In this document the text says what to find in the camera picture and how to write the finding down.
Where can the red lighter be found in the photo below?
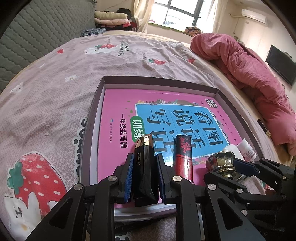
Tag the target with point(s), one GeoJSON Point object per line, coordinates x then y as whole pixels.
{"type": "Point", "coordinates": [183, 161]}

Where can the white air conditioner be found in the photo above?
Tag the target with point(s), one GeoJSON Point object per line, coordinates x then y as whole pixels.
{"type": "Point", "coordinates": [253, 15]}

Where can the white plastic bottle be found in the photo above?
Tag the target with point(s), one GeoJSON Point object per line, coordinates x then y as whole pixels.
{"type": "Point", "coordinates": [234, 149]}

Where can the blue patterned cloth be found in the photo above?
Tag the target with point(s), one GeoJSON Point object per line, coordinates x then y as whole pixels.
{"type": "Point", "coordinates": [93, 31]}

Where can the grey quilted headboard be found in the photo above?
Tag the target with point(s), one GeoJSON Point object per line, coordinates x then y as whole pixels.
{"type": "Point", "coordinates": [39, 28]}

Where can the black lighter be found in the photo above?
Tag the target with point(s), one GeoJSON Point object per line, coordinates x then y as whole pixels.
{"type": "Point", "coordinates": [145, 178]}

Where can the pink children's workbook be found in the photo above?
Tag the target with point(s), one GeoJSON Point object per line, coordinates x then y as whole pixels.
{"type": "Point", "coordinates": [128, 114]}

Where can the small white pill bottle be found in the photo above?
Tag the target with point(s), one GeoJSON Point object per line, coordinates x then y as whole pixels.
{"type": "Point", "coordinates": [246, 151]}

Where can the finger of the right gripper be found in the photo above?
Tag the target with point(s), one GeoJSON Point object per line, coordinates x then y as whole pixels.
{"type": "Point", "coordinates": [228, 190]}
{"type": "Point", "coordinates": [270, 172]}

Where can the stack of folded blankets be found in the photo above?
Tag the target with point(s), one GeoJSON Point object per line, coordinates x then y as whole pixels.
{"type": "Point", "coordinates": [122, 20]}

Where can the window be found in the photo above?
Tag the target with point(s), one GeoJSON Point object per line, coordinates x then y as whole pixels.
{"type": "Point", "coordinates": [179, 14]}

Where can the red rumpled quilt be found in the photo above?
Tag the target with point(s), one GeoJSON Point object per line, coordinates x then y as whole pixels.
{"type": "Point", "coordinates": [249, 73]}

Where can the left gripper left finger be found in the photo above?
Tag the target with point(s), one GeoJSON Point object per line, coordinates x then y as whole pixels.
{"type": "Point", "coordinates": [84, 207]}

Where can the cream curtain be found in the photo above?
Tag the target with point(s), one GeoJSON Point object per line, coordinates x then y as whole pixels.
{"type": "Point", "coordinates": [142, 10]}

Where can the pink strawberry bed sheet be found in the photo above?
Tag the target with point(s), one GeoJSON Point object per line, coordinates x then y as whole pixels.
{"type": "Point", "coordinates": [44, 107]}

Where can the wall television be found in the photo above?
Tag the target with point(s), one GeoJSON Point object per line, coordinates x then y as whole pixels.
{"type": "Point", "coordinates": [282, 63]}

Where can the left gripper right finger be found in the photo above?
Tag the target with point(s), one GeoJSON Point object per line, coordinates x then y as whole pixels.
{"type": "Point", "coordinates": [203, 213]}

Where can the brass door knob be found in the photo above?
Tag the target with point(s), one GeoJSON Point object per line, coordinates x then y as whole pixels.
{"type": "Point", "coordinates": [222, 164]}

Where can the grey shallow box tray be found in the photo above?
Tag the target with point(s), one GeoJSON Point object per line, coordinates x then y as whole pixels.
{"type": "Point", "coordinates": [89, 148]}

